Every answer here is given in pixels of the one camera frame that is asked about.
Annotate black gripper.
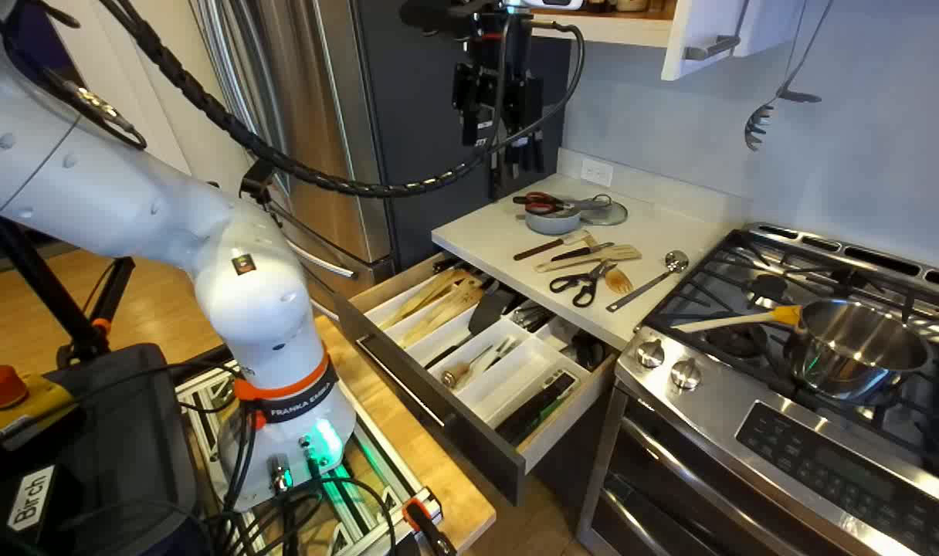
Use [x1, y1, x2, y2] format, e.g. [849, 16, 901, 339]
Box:
[450, 23, 547, 175]

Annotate gray bowl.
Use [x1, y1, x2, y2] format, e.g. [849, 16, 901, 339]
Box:
[522, 197, 587, 238]

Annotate silver stove knob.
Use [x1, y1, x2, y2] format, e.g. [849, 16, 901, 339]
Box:
[634, 337, 667, 370]
[667, 354, 703, 395]

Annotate round metal lid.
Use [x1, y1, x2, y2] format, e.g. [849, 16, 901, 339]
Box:
[567, 192, 630, 228]

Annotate stainless steel refrigerator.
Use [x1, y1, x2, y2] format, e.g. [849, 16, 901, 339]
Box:
[184, 0, 575, 303]

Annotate slotted wooden spatula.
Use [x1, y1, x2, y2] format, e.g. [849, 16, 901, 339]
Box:
[384, 268, 464, 331]

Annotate black nylon turner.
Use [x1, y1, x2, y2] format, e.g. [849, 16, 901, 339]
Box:
[422, 285, 522, 372]

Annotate black kitchen tool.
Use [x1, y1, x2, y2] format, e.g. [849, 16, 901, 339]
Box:
[567, 331, 614, 372]
[509, 300, 557, 333]

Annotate small wooden scraper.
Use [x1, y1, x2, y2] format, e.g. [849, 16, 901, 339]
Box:
[601, 262, 635, 300]

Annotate white narrow utensil tray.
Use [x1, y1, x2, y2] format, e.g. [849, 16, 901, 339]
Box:
[362, 268, 493, 358]

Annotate metal ice cream scoop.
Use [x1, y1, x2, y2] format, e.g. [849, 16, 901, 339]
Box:
[606, 247, 692, 315]

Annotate hanging slotted spoon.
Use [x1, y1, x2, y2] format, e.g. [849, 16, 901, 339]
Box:
[741, 59, 795, 154]

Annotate white compartment cutlery tray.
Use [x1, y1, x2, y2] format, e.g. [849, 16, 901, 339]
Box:
[425, 306, 611, 436]

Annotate long green and black tool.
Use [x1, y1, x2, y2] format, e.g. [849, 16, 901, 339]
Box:
[493, 366, 577, 446]

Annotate wooden kitchen drawer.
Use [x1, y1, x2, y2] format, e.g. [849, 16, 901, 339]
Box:
[341, 250, 620, 507]

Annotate hanging gray spatula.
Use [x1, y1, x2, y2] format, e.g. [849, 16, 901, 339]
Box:
[775, 0, 836, 109]

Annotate aluminium base mounting plate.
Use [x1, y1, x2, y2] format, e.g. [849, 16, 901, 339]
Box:
[172, 365, 431, 556]

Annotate orange clamp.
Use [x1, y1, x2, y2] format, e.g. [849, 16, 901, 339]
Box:
[403, 495, 457, 556]

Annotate stainless gas range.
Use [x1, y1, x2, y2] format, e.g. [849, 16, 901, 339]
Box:
[575, 221, 939, 556]

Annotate black tripod stand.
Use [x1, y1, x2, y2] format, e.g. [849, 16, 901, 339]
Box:
[0, 209, 139, 370]

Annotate black controller box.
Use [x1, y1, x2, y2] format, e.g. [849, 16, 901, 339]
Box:
[0, 342, 205, 556]

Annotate yellow emergency stop button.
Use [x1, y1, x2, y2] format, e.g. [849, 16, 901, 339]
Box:
[0, 362, 77, 445]

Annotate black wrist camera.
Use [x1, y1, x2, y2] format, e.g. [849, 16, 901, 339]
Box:
[397, 0, 517, 32]

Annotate white wall outlet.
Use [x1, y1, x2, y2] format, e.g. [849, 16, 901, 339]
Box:
[577, 154, 618, 187]

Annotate brown-handled knife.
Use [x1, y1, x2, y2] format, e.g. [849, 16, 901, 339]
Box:
[509, 234, 567, 262]

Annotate black-handled utensil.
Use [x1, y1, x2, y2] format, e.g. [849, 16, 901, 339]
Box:
[547, 240, 610, 264]

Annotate black-handled scissors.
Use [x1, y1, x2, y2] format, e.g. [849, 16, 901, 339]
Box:
[547, 260, 618, 313]

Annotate black corrugated cable hose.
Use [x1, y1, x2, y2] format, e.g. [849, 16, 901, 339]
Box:
[97, 0, 590, 200]

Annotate black-handled paring knife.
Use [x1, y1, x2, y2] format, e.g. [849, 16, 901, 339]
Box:
[481, 337, 522, 376]

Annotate wooden-handled tool with metal cap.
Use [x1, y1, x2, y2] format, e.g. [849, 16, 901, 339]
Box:
[440, 354, 477, 393]

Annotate metal drawer handle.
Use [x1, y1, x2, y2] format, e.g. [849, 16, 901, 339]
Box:
[351, 337, 453, 432]

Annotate steel oven door handle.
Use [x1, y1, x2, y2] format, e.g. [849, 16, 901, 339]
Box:
[618, 412, 833, 556]

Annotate steel pot with yellow handle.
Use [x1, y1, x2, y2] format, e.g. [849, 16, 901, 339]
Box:
[670, 294, 934, 407]

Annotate black base cable bundle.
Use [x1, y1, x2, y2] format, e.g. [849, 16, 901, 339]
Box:
[196, 405, 464, 556]

